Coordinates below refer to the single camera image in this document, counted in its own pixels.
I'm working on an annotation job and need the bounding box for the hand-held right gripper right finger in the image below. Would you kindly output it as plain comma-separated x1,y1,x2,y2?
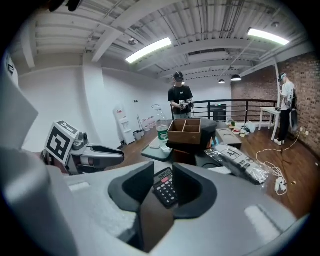
149,162,300,256

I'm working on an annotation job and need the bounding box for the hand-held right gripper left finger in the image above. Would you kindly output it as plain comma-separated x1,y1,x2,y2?
47,161,155,256

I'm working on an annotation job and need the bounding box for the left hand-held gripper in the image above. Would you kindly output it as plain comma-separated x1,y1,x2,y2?
44,120,125,175

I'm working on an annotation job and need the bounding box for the black calculator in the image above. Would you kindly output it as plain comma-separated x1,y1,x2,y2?
151,166,179,210

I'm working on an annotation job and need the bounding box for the white water dispenser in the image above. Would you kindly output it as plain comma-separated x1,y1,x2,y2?
112,106,136,146

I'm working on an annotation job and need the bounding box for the row of pink containers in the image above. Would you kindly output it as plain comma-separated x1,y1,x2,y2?
141,116,158,132

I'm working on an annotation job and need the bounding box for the white paper sheet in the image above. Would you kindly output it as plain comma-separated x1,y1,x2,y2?
207,166,234,176

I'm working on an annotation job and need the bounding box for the clear plastic water bottle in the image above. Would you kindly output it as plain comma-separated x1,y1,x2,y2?
155,107,173,152

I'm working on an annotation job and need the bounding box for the black open box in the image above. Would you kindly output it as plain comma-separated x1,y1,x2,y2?
194,152,235,176

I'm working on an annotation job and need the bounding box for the white power strip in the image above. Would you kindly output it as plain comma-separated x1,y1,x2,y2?
274,176,288,196

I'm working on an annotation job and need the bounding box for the wooden organizer box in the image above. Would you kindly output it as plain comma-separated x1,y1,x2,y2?
166,118,202,146

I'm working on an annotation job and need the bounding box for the grey cardboard box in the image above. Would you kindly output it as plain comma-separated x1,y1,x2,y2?
215,127,243,151

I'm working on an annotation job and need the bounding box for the pile of small items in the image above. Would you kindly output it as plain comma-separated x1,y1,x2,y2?
226,120,257,138

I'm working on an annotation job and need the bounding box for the long ceiling light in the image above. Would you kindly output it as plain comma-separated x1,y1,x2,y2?
124,37,173,64
246,28,290,46

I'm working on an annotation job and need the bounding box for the black metal railing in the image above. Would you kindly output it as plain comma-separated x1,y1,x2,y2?
171,99,279,123

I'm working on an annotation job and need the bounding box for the small white table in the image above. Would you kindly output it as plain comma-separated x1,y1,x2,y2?
258,106,282,131

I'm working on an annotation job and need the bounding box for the white cable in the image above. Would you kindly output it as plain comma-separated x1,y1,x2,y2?
255,129,301,196

